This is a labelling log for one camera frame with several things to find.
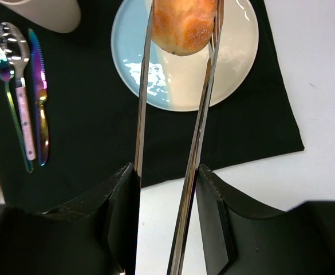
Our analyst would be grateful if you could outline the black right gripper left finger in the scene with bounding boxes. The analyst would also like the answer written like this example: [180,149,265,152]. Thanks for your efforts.
[0,163,140,274]

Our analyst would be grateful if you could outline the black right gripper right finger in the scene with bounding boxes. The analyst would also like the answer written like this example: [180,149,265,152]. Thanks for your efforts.
[196,165,335,274]

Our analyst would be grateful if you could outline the small round bread roll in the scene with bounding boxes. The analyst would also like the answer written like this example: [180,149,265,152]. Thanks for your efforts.
[152,0,218,56]

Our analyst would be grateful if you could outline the stainless steel tongs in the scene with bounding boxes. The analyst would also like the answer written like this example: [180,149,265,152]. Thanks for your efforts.
[134,1,224,275]

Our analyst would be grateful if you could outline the black placemat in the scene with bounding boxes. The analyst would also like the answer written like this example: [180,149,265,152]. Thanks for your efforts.
[0,1,304,213]

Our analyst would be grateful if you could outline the white and blue plate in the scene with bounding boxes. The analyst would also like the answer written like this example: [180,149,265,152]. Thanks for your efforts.
[111,0,259,112]

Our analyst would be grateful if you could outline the iridescent knife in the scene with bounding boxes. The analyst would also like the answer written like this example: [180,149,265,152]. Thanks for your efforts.
[28,29,49,166]

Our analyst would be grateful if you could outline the iridescent fork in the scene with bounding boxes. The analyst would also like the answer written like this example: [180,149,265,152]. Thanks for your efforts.
[0,47,34,173]

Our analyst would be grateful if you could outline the beige cup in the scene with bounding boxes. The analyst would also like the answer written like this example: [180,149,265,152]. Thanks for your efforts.
[0,0,81,33]

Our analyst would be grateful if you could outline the silver spoon pink handle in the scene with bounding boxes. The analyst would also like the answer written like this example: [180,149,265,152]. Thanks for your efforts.
[0,22,36,160]

